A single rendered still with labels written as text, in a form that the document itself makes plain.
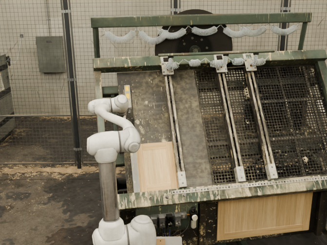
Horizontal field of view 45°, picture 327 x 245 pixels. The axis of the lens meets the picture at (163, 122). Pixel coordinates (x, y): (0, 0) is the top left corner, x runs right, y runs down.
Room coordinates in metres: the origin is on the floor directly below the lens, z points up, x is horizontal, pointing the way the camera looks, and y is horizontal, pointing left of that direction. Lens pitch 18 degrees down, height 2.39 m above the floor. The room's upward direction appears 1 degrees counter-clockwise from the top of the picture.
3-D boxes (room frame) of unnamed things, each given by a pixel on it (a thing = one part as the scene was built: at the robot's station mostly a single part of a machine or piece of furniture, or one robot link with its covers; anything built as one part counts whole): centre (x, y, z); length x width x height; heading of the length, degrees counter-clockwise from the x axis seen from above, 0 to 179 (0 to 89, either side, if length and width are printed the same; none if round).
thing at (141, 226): (2.17, 0.15, 0.94); 0.18 x 0.16 x 0.22; 102
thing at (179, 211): (2.69, -0.03, 0.69); 0.50 x 0.14 x 0.24; 100
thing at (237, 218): (3.16, -0.91, 0.52); 0.90 x 0.02 x 0.55; 100
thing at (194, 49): (3.95, -0.32, 1.85); 0.80 x 0.06 x 0.80; 100
